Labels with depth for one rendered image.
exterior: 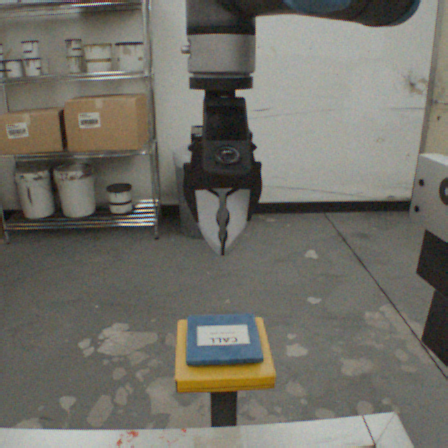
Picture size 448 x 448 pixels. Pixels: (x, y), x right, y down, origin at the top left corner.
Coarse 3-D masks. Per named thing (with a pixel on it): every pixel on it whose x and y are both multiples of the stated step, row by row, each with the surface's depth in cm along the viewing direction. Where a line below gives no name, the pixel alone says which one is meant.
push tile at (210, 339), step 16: (192, 320) 58; (208, 320) 58; (224, 320) 58; (240, 320) 58; (192, 336) 55; (208, 336) 55; (224, 336) 55; (240, 336) 55; (256, 336) 55; (192, 352) 52; (208, 352) 52; (224, 352) 52; (240, 352) 52; (256, 352) 52
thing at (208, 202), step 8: (200, 192) 46; (208, 192) 46; (216, 192) 47; (200, 200) 47; (208, 200) 47; (216, 200) 47; (200, 208) 47; (208, 208) 47; (216, 208) 47; (200, 216) 47; (208, 216) 47; (200, 224) 48; (208, 224) 48; (216, 224) 48; (208, 232) 48; (216, 232) 48; (208, 240) 49; (216, 240) 49; (216, 248) 50
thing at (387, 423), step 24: (0, 432) 37; (24, 432) 37; (48, 432) 37; (72, 432) 37; (96, 432) 38; (120, 432) 38; (144, 432) 38; (168, 432) 38; (192, 432) 38; (216, 432) 38; (240, 432) 38; (264, 432) 38; (288, 432) 38; (312, 432) 38; (336, 432) 38; (360, 432) 38; (384, 432) 37
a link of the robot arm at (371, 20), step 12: (372, 0) 36; (384, 0) 37; (396, 0) 37; (408, 0) 39; (420, 0) 40; (360, 12) 37; (372, 12) 38; (384, 12) 38; (396, 12) 39; (408, 12) 40; (372, 24) 41; (384, 24) 42; (396, 24) 43
